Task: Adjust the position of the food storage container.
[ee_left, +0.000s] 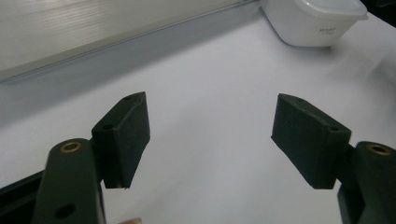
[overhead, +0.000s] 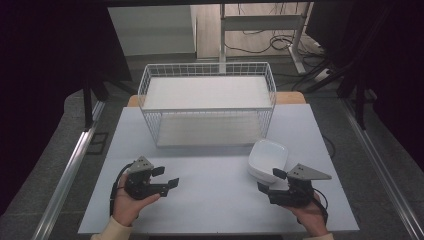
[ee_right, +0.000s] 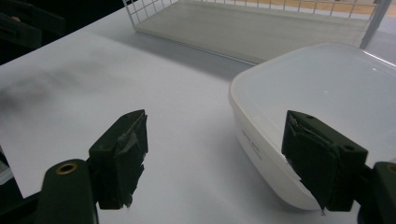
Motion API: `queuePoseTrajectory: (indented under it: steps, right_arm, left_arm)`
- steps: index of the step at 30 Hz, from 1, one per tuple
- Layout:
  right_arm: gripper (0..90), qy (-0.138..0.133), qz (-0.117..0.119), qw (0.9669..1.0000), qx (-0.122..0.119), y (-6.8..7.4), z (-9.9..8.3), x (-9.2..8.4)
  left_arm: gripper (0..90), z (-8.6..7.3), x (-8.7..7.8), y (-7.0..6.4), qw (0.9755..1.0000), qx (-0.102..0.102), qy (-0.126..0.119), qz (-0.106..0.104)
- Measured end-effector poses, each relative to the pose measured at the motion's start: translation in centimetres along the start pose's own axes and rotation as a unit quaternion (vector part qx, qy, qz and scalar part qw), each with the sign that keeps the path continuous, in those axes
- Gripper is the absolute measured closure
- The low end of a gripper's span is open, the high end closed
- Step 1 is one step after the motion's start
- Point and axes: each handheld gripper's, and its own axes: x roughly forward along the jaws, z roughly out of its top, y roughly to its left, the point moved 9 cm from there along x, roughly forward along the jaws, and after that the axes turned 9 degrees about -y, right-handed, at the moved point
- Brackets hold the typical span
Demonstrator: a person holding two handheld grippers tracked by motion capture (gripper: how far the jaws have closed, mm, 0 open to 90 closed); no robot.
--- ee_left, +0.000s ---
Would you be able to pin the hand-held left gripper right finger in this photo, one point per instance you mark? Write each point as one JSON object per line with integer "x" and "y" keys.
{"x": 314, "y": 140}

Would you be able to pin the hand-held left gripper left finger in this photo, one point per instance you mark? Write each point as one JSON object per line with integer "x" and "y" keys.
{"x": 120, "y": 140}

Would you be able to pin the white plastic container with lid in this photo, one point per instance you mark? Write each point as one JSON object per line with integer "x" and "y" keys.
{"x": 314, "y": 21}

